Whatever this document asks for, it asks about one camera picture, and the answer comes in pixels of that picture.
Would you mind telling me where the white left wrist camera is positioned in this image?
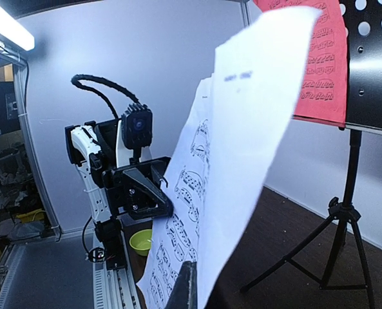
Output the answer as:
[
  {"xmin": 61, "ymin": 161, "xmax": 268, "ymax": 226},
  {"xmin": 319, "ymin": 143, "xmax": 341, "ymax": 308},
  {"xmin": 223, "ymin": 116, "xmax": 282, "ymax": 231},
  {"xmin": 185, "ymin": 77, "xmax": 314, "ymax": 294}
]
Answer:
[{"xmin": 115, "ymin": 103, "xmax": 153, "ymax": 167}]

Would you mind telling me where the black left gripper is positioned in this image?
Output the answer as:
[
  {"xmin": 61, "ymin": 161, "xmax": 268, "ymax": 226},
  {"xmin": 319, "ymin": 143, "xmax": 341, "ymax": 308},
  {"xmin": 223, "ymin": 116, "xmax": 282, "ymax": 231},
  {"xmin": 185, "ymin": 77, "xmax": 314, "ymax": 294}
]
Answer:
[{"xmin": 102, "ymin": 156, "xmax": 173, "ymax": 219}]

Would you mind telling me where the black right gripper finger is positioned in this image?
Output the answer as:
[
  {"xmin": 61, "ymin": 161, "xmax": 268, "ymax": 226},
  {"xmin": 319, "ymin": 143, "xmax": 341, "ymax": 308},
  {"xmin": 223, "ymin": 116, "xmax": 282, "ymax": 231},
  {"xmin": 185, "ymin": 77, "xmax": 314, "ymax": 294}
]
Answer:
[{"xmin": 165, "ymin": 261, "xmax": 198, "ymax": 309}]

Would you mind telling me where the black perforated music stand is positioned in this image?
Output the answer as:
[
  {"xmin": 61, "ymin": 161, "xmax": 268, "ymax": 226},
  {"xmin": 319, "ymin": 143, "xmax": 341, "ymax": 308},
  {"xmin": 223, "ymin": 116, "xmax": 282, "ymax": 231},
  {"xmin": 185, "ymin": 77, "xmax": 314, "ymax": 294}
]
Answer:
[{"xmin": 240, "ymin": 1, "xmax": 382, "ymax": 308}]

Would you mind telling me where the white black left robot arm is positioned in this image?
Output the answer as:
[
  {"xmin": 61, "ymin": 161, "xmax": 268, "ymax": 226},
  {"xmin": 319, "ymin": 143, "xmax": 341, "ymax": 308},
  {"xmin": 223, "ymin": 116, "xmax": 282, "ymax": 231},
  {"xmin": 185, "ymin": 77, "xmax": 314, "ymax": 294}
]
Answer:
[{"xmin": 65, "ymin": 119, "xmax": 173, "ymax": 270}]

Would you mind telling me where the white sheet music page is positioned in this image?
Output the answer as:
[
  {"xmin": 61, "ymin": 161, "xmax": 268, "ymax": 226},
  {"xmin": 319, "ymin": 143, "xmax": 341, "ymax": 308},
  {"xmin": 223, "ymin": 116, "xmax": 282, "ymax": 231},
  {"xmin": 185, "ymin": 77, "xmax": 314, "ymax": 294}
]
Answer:
[{"xmin": 138, "ymin": 6, "xmax": 321, "ymax": 308}]

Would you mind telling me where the lime green bowl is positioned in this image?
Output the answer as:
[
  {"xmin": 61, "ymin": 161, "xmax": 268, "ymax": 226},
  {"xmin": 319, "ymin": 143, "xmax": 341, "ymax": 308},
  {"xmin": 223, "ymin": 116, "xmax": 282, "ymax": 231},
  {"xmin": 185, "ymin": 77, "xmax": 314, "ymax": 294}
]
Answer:
[{"xmin": 129, "ymin": 229, "xmax": 152, "ymax": 257}]

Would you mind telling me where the red sheet music page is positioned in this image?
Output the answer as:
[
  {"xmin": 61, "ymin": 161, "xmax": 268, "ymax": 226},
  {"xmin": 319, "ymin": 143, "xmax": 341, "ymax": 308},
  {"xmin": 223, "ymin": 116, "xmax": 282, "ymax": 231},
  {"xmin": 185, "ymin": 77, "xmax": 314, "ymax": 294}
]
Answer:
[{"xmin": 254, "ymin": 0, "xmax": 348, "ymax": 127}]

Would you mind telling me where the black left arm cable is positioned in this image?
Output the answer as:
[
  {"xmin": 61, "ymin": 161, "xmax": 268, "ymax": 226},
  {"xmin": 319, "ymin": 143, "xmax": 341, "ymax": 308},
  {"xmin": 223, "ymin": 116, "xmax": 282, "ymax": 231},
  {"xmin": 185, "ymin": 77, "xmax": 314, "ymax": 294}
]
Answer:
[{"xmin": 70, "ymin": 73, "xmax": 146, "ymax": 122}]

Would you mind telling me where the aluminium front rail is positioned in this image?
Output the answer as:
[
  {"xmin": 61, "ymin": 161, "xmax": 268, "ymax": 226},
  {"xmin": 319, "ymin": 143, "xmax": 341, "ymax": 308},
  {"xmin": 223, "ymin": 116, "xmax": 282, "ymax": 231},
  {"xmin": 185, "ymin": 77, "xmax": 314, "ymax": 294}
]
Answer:
[{"xmin": 90, "ymin": 257, "xmax": 143, "ymax": 309}]

